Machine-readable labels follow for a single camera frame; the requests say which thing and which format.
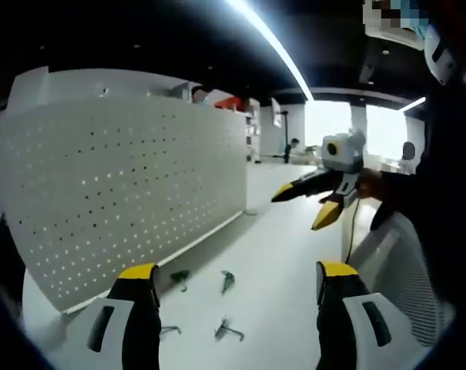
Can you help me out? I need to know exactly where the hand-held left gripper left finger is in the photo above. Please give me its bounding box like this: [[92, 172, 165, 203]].
[[65, 263, 163, 370]]

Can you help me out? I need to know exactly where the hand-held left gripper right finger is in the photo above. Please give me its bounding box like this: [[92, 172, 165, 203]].
[[315, 261, 414, 370]]

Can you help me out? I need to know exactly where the green metal hook assembly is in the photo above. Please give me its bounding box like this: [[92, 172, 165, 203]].
[[159, 325, 183, 341], [213, 317, 246, 343], [169, 270, 191, 293], [220, 270, 236, 296]]

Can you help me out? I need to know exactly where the white perforated mounting plate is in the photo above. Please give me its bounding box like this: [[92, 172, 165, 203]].
[[0, 94, 250, 314]]

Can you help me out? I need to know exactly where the person's right hand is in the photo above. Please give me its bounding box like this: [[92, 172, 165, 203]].
[[356, 168, 384, 201]]

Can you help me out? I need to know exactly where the white perforated side panel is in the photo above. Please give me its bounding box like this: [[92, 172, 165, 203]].
[[350, 211, 456, 348]]

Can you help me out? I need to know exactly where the white shelf unit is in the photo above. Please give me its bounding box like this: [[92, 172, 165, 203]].
[[244, 98, 263, 163]]

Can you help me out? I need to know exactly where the ceiling light strip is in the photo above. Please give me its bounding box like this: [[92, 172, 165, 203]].
[[401, 96, 427, 113], [226, 0, 315, 102]]

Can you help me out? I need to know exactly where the person's dark clothed torso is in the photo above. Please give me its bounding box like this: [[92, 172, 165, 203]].
[[411, 34, 466, 325]]

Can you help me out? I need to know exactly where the white chest-worn device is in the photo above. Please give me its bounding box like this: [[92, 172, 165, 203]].
[[424, 24, 460, 86]]

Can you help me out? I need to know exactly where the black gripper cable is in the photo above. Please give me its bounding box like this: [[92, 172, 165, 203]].
[[344, 199, 361, 264]]

